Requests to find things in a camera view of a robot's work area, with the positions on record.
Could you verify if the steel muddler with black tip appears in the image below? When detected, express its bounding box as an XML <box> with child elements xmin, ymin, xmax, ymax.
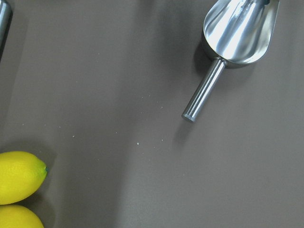
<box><xmin>0</xmin><ymin>0</ymin><xmax>13</xmax><ymax>58</ymax></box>

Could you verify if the steel ice scoop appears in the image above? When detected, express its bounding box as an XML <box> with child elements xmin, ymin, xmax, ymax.
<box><xmin>181</xmin><ymin>0</ymin><xmax>279</xmax><ymax>122</ymax></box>

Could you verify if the yellow lemon near board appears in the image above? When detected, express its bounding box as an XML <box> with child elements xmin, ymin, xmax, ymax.
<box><xmin>0</xmin><ymin>204</ymin><xmax>44</xmax><ymax>228</ymax></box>

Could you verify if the yellow lemon near bowl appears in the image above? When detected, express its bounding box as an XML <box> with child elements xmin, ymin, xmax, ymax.
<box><xmin>0</xmin><ymin>151</ymin><xmax>48</xmax><ymax>205</ymax></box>

